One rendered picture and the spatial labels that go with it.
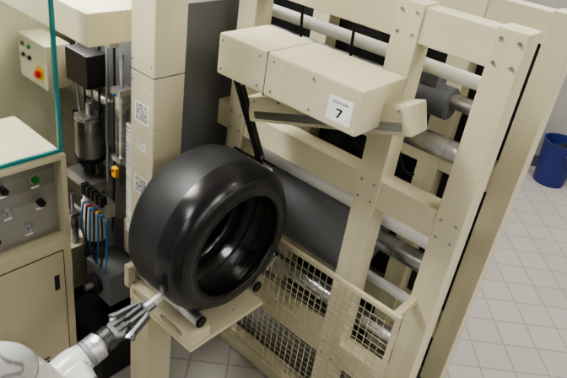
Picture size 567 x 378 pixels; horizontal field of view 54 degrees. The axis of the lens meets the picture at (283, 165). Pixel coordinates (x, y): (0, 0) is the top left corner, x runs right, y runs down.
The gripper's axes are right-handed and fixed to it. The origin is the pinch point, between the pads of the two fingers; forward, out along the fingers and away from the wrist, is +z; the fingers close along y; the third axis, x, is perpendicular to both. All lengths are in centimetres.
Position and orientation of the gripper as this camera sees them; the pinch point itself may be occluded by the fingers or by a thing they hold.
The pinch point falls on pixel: (153, 301)
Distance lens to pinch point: 194.6
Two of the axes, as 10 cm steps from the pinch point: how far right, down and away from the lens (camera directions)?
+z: 6.7, -4.9, 5.5
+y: -7.4, -4.1, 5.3
